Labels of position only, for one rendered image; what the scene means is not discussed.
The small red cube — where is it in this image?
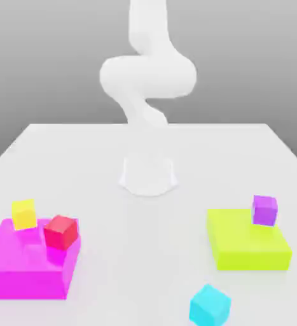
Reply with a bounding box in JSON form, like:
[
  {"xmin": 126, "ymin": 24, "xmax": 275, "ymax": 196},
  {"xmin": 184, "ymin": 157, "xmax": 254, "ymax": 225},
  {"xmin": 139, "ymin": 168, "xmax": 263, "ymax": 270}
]
[{"xmin": 43, "ymin": 214, "xmax": 79, "ymax": 252}]

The small purple cube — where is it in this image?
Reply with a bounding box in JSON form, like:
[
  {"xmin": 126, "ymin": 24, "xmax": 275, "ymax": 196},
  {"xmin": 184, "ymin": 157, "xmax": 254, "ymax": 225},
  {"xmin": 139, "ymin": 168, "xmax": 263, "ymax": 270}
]
[{"xmin": 251, "ymin": 194, "xmax": 279, "ymax": 227}]

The small yellow cube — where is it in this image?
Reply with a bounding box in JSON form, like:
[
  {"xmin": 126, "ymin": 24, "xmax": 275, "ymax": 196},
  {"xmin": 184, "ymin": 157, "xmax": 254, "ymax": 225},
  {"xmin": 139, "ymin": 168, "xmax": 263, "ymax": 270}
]
[{"xmin": 11, "ymin": 199, "xmax": 38, "ymax": 231}]

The small cyan cube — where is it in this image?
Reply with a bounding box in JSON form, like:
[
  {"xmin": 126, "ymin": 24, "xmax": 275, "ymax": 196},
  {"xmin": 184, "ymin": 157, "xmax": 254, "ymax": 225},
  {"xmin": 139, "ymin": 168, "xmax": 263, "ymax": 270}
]
[{"xmin": 188, "ymin": 283, "xmax": 232, "ymax": 326}]

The large lime box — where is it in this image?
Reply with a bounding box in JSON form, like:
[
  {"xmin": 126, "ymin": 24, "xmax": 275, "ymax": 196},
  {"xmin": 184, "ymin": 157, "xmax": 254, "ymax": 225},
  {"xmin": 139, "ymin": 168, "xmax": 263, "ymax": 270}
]
[{"xmin": 205, "ymin": 208, "xmax": 293, "ymax": 271}]

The large magenta box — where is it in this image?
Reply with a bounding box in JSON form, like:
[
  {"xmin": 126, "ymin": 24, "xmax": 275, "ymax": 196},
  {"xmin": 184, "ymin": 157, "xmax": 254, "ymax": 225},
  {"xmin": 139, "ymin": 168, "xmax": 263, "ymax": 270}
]
[{"xmin": 0, "ymin": 216, "xmax": 82, "ymax": 301}]

